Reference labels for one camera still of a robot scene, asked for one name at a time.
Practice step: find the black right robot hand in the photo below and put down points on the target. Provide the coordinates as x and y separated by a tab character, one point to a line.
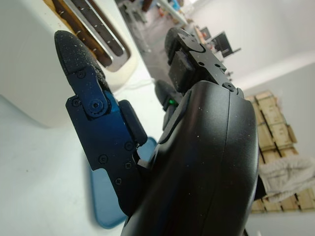
197	159

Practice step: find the person with black trousers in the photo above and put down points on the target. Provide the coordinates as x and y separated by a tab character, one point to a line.
285	174

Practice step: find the cream two-slot toaster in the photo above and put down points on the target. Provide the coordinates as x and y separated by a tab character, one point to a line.
29	61

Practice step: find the wooden crate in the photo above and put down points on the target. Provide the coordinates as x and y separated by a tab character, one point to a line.
273	127

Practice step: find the blue plastic tray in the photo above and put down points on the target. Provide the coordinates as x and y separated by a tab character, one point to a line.
105	196

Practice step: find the black monitor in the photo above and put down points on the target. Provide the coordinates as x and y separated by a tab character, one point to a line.
222	41

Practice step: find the white office desk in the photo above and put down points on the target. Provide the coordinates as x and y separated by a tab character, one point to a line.
172	9

